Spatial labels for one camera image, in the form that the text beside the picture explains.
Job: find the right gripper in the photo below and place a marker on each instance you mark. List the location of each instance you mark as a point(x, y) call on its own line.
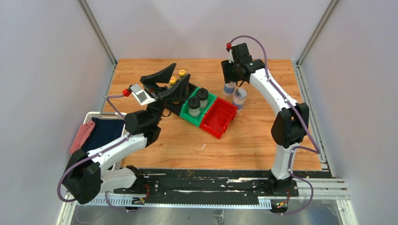
point(226, 67)

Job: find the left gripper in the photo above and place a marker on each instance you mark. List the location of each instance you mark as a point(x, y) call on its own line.
point(177, 92)

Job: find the blue spice jar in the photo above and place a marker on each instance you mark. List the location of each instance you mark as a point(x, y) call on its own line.
point(229, 89)

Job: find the green label sauce bottle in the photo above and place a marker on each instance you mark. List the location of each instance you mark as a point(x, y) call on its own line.
point(182, 73)

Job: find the white spice jar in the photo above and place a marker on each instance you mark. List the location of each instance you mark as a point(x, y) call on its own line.
point(239, 98)

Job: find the squeeze bottle black cap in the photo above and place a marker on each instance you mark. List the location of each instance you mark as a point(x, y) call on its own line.
point(194, 107)
point(202, 94)

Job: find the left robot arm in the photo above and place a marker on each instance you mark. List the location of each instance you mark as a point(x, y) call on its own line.
point(87, 174)

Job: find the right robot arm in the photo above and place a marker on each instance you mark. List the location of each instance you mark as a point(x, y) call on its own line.
point(291, 123)

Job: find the black storage bin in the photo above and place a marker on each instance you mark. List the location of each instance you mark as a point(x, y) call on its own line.
point(176, 108)

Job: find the red storage bin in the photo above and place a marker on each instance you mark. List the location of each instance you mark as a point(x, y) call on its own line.
point(218, 116)

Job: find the navy cloth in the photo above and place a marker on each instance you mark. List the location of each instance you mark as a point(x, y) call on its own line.
point(104, 132)

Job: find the white laundry basket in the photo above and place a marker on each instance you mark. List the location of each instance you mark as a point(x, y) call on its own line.
point(114, 116)

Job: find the pink cloth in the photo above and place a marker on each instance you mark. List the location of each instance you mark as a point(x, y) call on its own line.
point(82, 135)

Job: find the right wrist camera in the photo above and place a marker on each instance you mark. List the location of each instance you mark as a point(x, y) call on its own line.
point(230, 57)

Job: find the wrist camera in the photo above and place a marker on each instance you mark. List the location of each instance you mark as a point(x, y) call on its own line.
point(141, 95)
point(230, 57)

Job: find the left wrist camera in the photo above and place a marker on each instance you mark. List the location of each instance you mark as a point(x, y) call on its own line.
point(141, 95)

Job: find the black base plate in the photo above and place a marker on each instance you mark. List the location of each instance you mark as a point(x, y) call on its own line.
point(199, 186)

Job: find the left corner aluminium post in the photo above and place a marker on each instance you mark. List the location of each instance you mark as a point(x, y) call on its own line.
point(97, 31)

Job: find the corner aluminium post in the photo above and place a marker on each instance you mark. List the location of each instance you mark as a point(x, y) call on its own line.
point(317, 31)
point(97, 31)

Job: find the right corner aluminium post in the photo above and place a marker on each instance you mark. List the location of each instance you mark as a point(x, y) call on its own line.
point(317, 31)

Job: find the aluminium frame rail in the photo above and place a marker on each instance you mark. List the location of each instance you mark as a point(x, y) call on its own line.
point(320, 189)

